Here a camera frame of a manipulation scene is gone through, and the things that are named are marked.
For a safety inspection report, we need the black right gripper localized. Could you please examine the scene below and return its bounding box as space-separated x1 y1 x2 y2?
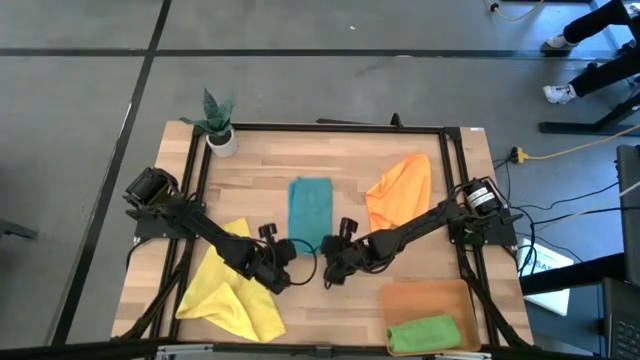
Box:
319 216 382 290

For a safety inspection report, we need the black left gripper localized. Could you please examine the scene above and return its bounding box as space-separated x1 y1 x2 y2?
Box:
238 222 299 296

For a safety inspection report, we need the teal microfiber towel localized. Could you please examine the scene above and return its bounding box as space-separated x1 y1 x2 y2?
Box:
287 176 334 256

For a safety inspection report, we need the green microfiber towel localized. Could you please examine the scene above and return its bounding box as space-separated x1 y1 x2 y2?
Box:
386 313 464 354

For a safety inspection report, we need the yellow microfiber towel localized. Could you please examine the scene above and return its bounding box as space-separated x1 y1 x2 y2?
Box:
174 217 287 345

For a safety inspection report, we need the orange microfiber towel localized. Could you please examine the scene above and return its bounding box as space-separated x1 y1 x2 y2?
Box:
364 153 433 234

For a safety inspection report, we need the orange plastic basket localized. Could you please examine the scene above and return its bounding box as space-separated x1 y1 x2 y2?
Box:
379 278 482 357

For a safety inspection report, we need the silver aluminium bar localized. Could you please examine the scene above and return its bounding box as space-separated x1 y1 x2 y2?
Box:
154 343 494 360

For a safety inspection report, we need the potted plant in grey pot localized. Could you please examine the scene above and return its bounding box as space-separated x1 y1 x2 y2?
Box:
178 88 239 158

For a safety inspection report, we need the white printed box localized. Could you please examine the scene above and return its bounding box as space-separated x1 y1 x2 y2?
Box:
517 238 575 317

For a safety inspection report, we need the black horizontal bar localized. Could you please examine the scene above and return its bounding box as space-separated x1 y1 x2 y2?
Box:
0 339 640 360

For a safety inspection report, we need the black beam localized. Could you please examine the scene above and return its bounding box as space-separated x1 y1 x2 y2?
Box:
519 252 627 296

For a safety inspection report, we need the dark grey chair base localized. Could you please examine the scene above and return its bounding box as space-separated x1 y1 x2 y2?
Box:
0 218 39 240

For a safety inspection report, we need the black desk base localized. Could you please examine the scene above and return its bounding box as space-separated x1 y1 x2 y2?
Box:
538 92 640 136

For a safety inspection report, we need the dark grey computer case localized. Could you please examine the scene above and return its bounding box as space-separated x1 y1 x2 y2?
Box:
615 144 640 287

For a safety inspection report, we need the black keyboard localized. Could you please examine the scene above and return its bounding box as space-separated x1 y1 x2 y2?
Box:
602 277 640 360

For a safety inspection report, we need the person's leg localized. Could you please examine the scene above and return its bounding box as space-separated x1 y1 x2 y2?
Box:
563 0 632 45
569 47 640 99

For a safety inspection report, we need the black left wrist camera cable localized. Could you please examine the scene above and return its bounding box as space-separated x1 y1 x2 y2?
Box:
288 237 319 287

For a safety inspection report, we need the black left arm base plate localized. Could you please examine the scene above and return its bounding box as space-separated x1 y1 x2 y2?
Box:
133 214 206 240

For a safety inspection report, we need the black metal table frame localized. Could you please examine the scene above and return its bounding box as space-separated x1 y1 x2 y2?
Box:
117 122 534 351

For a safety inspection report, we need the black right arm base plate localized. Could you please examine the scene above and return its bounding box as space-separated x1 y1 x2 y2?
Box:
446 205 519 247

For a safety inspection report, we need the black floor cable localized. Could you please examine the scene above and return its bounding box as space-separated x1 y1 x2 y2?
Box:
519 180 621 212
532 204 640 227

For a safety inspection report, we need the yellow extension cable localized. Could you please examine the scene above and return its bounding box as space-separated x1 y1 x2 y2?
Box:
510 123 640 164

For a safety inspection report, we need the yellow cable with black plug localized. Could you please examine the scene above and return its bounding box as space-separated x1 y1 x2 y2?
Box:
485 0 546 22

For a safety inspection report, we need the white floor cable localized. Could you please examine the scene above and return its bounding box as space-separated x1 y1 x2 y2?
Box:
549 179 640 224

